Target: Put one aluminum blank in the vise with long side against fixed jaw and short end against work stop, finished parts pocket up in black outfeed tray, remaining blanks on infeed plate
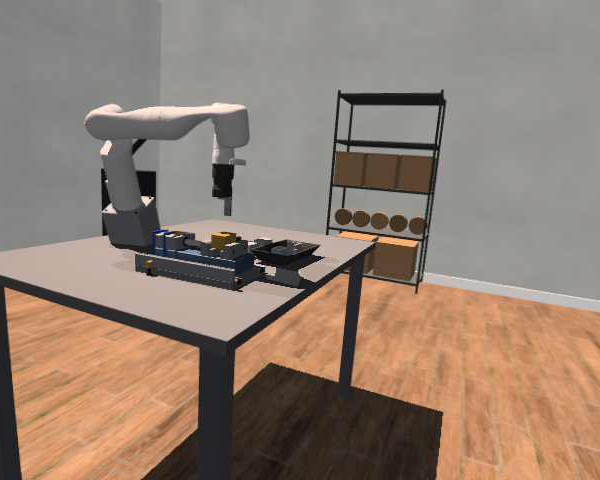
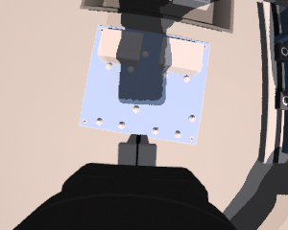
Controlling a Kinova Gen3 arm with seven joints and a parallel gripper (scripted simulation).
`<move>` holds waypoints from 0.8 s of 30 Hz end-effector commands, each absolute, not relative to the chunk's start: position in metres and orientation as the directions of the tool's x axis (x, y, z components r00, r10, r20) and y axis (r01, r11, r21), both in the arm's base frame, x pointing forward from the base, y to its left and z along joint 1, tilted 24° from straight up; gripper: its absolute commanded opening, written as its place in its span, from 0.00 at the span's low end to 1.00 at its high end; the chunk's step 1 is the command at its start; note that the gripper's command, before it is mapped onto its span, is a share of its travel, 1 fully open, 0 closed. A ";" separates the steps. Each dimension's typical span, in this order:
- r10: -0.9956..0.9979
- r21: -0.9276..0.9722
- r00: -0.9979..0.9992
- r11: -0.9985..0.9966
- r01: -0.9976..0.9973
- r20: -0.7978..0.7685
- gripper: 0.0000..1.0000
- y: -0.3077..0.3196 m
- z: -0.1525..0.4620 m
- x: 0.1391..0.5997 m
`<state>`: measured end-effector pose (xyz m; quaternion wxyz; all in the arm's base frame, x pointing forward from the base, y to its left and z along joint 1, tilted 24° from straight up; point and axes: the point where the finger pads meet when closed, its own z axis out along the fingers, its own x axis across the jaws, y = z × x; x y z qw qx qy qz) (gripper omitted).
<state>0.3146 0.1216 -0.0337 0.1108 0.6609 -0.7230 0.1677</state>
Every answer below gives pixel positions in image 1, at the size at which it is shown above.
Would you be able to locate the yellow block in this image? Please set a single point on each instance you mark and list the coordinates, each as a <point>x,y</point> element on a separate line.
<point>218,240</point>

